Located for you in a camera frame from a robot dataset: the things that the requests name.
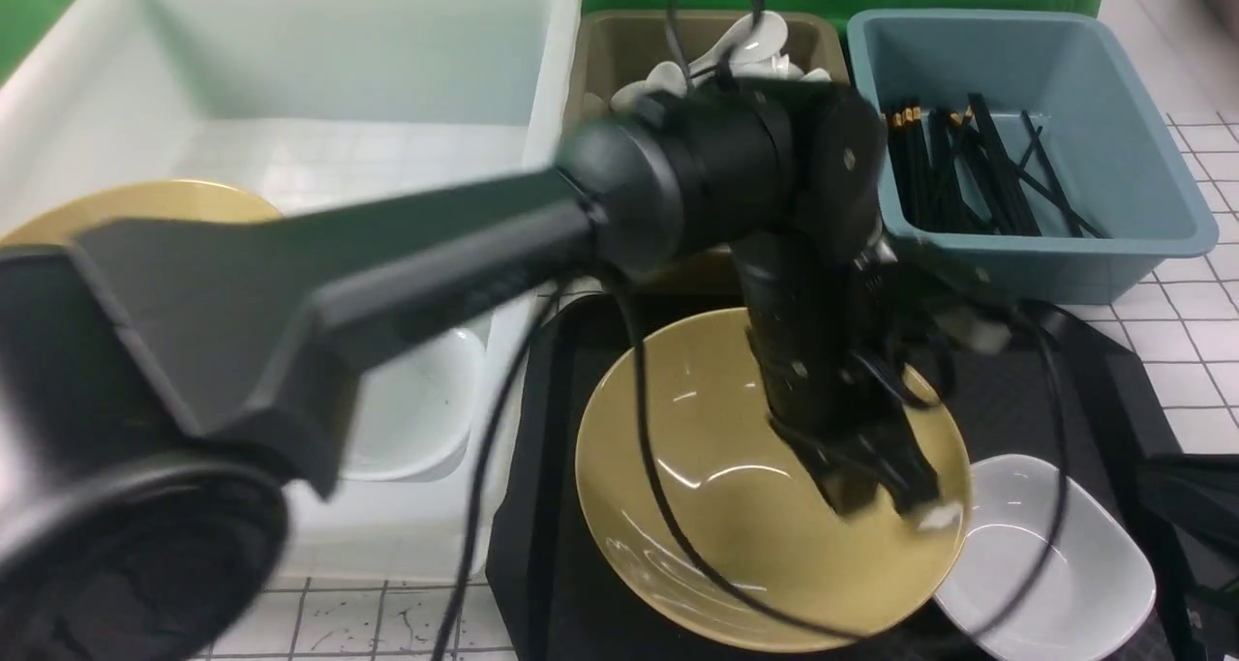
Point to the black chopstick crossing diagonally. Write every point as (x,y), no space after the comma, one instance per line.
(1051,182)

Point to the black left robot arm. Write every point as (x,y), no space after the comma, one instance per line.
(164,379)

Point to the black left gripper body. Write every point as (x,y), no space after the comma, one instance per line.
(811,330)

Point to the white spoon top of pile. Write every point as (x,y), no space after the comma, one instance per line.
(752,39)

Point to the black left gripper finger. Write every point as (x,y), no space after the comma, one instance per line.
(895,458)
(844,487)

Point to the black chopstick gold tip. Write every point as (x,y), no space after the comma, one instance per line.
(1012,201)

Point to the white ceramic soup spoon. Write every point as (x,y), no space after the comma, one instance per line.
(939,516)

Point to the tan noodle bowl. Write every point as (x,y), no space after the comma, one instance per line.
(745,502)

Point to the white square sauce dish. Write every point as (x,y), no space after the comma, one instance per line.
(1095,593)

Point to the blue chopstick bin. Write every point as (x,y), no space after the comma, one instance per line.
(1103,134)

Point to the white spoon upright in pile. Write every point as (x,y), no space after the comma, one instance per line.
(666,77)

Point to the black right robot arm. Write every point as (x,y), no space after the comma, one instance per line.
(1194,497)

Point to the large translucent white plastic tub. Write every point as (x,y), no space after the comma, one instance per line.
(310,104)

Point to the olive green spoon bin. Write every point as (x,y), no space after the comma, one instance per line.
(615,47)

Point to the black plastic serving tray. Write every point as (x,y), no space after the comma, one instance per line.
(561,600)

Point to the white dish in tub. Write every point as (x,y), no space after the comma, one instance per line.
(413,414)

